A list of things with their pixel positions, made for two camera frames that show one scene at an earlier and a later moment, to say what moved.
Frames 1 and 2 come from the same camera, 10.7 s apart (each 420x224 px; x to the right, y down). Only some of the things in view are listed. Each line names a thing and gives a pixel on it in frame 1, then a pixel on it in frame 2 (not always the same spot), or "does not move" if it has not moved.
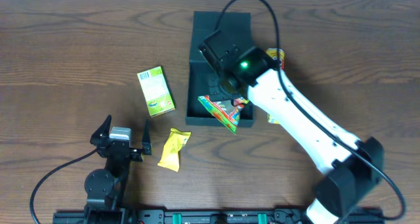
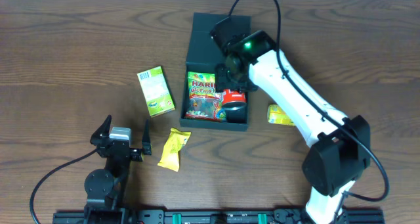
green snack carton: [156, 91] does not move
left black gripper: [121, 150] does not move
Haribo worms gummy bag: [231, 121] → [203, 102]
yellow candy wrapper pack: [176, 140] does not move
